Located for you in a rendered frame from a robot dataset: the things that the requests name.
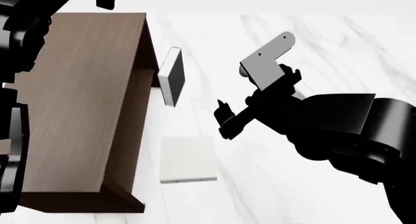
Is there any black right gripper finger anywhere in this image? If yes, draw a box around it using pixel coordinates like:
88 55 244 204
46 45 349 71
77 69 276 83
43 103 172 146
213 99 236 127
276 63 302 83

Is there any white flat book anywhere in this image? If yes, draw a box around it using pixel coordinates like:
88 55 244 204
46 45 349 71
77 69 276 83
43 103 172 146
159 134 218 184

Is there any white book with black cover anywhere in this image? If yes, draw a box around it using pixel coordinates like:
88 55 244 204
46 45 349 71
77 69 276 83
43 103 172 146
157 46 187 108

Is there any brown wooden cabinet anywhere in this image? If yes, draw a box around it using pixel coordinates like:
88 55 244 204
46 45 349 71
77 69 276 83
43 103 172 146
13 12 161 214

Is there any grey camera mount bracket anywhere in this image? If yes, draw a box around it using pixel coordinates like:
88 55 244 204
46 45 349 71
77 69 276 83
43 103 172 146
239 31 296 92

